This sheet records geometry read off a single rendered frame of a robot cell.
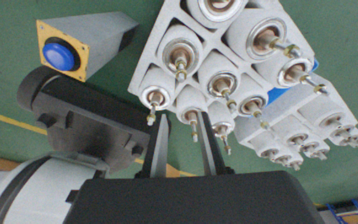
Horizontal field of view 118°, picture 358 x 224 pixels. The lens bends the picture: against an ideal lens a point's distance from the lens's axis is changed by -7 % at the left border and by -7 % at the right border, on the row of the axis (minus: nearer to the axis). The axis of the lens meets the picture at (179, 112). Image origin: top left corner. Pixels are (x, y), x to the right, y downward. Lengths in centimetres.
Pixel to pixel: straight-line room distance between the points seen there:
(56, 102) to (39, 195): 32
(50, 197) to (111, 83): 46
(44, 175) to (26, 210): 6
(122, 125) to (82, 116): 15
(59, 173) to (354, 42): 107
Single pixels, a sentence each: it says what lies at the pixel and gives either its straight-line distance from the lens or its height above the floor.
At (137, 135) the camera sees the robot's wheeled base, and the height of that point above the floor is 19.
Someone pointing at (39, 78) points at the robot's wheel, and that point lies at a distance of 64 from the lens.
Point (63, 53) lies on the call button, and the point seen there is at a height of 33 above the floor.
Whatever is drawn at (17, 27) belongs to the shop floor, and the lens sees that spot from 78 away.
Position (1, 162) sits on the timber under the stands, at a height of 4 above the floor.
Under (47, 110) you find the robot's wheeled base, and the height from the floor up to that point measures 21.
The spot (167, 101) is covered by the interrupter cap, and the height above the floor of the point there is 25.
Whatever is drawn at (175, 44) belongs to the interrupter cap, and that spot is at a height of 25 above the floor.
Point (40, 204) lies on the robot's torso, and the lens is 37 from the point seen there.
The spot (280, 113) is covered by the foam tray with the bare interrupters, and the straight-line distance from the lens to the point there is 61.
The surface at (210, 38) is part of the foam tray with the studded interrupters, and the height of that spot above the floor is 18.
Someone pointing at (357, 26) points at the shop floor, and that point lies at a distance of 84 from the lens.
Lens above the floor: 51
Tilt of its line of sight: 48 degrees down
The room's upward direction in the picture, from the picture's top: 180 degrees clockwise
